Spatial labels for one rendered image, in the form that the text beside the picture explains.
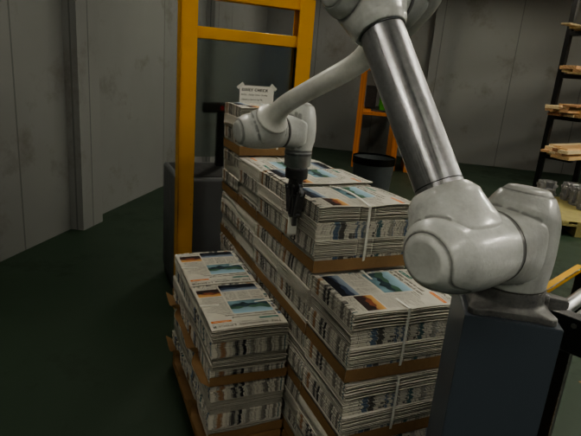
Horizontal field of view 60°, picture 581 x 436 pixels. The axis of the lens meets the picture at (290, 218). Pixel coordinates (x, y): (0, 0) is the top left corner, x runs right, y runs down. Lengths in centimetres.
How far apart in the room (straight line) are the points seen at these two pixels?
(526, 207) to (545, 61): 938
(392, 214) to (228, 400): 89
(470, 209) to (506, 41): 939
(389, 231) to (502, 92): 866
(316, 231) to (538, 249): 74
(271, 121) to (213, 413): 107
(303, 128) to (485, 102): 877
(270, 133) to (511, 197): 72
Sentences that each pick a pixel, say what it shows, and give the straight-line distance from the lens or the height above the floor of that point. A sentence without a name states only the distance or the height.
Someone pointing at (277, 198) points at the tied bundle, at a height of 100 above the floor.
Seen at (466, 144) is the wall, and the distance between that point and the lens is 1031.
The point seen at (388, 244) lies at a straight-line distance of 179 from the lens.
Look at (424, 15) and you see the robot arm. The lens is 134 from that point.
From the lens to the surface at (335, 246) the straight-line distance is 168.
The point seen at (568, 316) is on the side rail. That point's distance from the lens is 185.
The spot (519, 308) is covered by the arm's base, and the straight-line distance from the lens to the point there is 120.
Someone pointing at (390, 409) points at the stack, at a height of 48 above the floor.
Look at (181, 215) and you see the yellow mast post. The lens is 298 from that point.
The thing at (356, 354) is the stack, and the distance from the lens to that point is 153.
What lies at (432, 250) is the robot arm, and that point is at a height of 118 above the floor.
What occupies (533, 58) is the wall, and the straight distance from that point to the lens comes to 1043.
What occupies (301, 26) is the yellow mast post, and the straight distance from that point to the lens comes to 305.
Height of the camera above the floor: 147
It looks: 16 degrees down
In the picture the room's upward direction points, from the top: 5 degrees clockwise
